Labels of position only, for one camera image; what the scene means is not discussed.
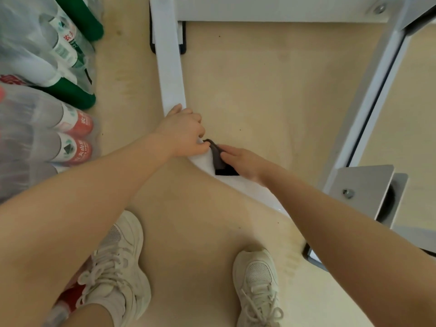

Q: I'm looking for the person's right forearm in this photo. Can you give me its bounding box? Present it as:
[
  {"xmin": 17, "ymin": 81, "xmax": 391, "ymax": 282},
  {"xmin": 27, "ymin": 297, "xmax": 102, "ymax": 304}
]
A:
[{"xmin": 262, "ymin": 168, "xmax": 436, "ymax": 327}]

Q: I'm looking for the stack of water bottle packs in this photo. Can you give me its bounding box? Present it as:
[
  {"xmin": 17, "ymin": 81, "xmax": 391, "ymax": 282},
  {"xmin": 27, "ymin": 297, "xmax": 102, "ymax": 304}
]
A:
[{"xmin": 0, "ymin": 0, "xmax": 104, "ymax": 327}]

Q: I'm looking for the person's right hand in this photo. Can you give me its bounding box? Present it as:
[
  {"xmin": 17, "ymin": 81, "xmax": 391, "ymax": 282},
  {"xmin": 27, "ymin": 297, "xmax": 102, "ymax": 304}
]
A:
[{"xmin": 217, "ymin": 143, "xmax": 283, "ymax": 188}]

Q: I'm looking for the person's left forearm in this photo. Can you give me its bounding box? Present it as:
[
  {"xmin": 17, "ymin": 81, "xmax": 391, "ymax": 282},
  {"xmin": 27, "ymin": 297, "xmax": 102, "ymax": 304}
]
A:
[{"xmin": 0, "ymin": 132, "xmax": 174, "ymax": 327}]

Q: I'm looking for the white gym machine frame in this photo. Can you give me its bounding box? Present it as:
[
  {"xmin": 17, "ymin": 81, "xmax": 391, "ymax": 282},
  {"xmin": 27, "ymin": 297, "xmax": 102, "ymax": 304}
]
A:
[{"xmin": 149, "ymin": 0, "xmax": 436, "ymax": 271}]

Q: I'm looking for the person's left hand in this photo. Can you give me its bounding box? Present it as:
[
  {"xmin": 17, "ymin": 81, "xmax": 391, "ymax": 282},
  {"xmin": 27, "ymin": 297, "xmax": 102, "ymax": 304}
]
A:
[{"xmin": 151, "ymin": 104, "xmax": 212, "ymax": 159}]

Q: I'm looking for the dark grey cleaning cloth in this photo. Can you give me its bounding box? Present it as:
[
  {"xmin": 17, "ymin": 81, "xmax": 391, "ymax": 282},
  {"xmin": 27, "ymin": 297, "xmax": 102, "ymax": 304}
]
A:
[{"xmin": 203, "ymin": 139, "xmax": 240, "ymax": 177}]

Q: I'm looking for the white sneaker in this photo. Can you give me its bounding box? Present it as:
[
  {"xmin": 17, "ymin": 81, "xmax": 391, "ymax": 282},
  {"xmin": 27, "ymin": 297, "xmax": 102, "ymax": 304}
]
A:
[
  {"xmin": 75, "ymin": 210, "xmax": 152, "ymax": 327},
  {"xmin": 232, "ymin": 248, "xmax": 284, "ymax": 327}
]

